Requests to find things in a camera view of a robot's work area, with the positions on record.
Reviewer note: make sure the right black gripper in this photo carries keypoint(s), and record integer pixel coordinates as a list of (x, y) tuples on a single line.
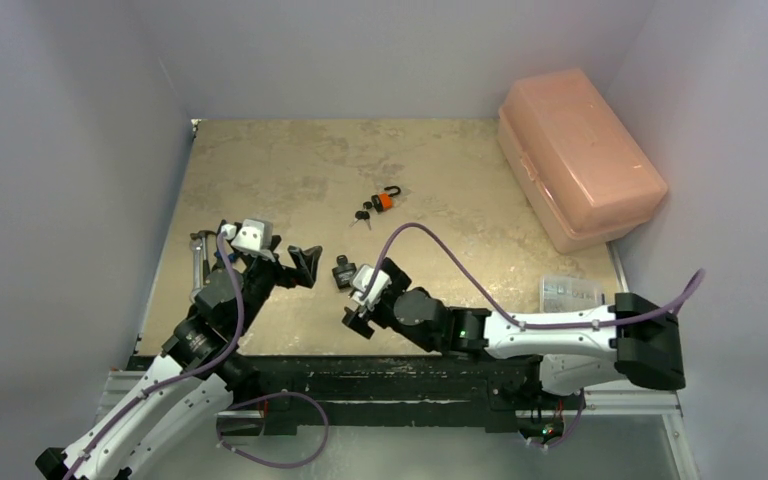
[(373, 315)]

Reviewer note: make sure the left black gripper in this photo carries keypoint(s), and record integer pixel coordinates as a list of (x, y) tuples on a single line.
[(305, 261)]

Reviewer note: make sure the black head key pair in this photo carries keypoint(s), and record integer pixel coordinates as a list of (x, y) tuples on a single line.
[(363, 215)]

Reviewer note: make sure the orange black padlock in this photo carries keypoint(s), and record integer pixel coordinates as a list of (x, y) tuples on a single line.
[(383, 200)]

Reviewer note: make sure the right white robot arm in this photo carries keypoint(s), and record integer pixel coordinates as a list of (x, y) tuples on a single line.
[(630, 338)]

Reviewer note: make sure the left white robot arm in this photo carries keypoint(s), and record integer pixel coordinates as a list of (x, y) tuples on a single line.
[(199, 371)]

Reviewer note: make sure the small hammer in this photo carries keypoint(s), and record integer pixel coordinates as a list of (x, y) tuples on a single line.
[(206, 234)]

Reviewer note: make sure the steel wrench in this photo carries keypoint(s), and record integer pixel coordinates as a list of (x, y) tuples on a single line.
[(198, 249)]

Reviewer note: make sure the clear screw organizer box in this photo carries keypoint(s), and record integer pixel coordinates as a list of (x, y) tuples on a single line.
[(560, 294)]

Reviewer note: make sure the pink plastic storage box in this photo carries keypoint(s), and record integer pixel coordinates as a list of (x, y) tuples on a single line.
[(584, 175)]

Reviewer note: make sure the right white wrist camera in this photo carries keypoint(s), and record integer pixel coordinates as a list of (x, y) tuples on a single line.
[(372, 286)]

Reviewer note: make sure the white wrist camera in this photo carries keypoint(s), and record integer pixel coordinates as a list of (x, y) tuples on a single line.
[(372, 286), (251, 237)]

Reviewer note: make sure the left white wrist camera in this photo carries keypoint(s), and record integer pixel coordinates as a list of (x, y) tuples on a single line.
[(251, 237)]

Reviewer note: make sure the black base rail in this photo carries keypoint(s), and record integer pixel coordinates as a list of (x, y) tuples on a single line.
[(408, 391)]

